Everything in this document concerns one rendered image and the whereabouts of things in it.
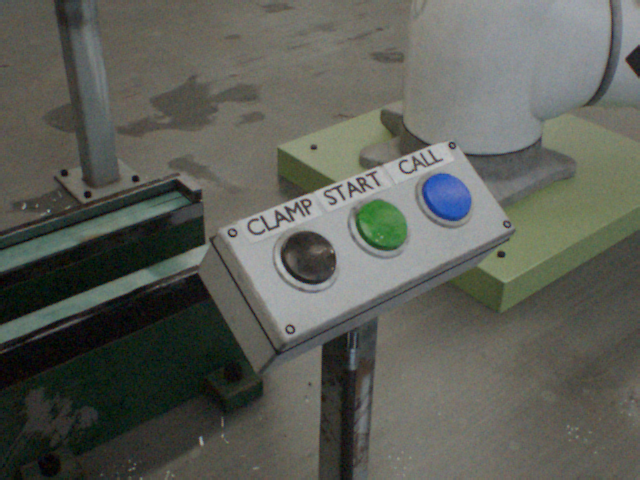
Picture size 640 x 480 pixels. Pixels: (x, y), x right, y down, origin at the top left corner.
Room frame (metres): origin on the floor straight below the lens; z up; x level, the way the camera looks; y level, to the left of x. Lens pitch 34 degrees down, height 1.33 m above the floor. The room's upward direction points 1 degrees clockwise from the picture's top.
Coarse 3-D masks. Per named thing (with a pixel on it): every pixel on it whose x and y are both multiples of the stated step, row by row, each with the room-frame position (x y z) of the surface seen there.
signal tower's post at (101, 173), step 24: (72, 0) 0.86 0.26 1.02; (72, 24) 0.86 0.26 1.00; (96, 24) 0.88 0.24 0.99; (72, 48) 0.86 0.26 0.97; (96, 48) 0.87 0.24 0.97; (72, 72) 0.86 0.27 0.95; (96, 72) 0.87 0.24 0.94; (72, 96) 0.87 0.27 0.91; (96, 96) 0.87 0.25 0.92; (96, 120) 0.87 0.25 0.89; (96, 144) 0.87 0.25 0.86; (96, 168) 0.86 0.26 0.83; (120, 168) 0.91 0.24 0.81; (72, 192) 0.85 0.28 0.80; (96, 192) 0.85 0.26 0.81
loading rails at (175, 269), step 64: (128, 192) 0.65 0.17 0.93; (192, 192) 0.66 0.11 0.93; (0, 256) 0.57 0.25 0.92; (64, 256) 0.58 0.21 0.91; (128, 256) 0.61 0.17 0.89; (192, 256) 0.57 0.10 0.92; (0, 320) 0.54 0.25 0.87; (64, 320) 0.48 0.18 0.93; (128, 320) 0.50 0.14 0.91; (192, 320) 0.53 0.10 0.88; (0, 384) 0.44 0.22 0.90; (64, 384) 0.47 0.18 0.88; (128, 384) 0.50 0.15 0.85; (192, 384) 0.53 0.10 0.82; (256, 384) 0.53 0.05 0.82; (0, 448) 0.43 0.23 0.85; (64, 448) 0.46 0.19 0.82
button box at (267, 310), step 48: (336, 192) 0.41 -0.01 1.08; (384, 192) 0.42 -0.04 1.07; (480, 192) 0.44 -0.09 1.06; (240, 240) 0.36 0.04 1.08; (336, 240) 0.38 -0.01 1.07; (432, 240) 0.40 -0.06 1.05; (480, 240) 0.41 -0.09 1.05; (240, 288) 0.35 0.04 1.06; (288, 288) 0.35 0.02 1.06; (336, 288) 0.36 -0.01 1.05; (384, 288) 0.37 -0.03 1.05; (240, 336) 0.35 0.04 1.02; (288, 336) 0.33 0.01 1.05; (336, 336) 0.37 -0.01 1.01
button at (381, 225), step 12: (372, 204) 0.40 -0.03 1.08; (384, 204) 0.40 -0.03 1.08; (360, 216) 0.39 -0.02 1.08; (372, 216) 0.39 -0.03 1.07; (384, 216) 0.40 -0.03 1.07; (396, 216) 0.40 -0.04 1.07; (360, 228) 0.39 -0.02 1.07; (372, 228) 0.39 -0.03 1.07; (384, 228) 0.39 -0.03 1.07; (396, 228) 0.39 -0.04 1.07; (372, 240) 0.38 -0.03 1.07; (384, 240) 0.38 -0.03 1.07; (396, 240) 0.39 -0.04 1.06
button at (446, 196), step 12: (432, 180) 0.43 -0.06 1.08; (444, 180) 0.43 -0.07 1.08; (456, 180) 0.44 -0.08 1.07; (432, 192) 0.42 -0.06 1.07; (444, 192) 0.42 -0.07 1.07; (456, 192) 0.43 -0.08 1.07; (468, 192) 0.43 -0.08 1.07; (432, 204) 0.42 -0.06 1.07; (444, 204) 0.42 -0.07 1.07; (456, 204) 0.42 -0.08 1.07; (468, 204) 0.42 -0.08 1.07; (444, 216) 0.41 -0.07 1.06; (456, 216) 0.41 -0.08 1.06
